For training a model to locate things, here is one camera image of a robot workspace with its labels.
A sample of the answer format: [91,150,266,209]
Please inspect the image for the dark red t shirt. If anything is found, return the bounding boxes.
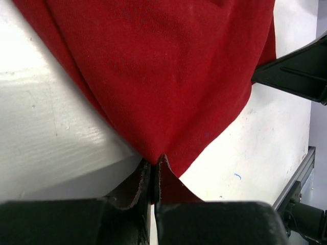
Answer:
[10,0,278,204]

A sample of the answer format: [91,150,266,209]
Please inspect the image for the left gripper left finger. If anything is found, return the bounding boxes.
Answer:
[1,160,151,244]

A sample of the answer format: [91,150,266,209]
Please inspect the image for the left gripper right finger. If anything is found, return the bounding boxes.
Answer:
[154,155,288,244]

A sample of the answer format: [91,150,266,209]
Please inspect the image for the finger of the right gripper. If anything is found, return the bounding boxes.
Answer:
[251,34,326,105]

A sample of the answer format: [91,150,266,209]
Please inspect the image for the aluminium extrusion rail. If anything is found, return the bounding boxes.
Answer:
[272,146,316,211]

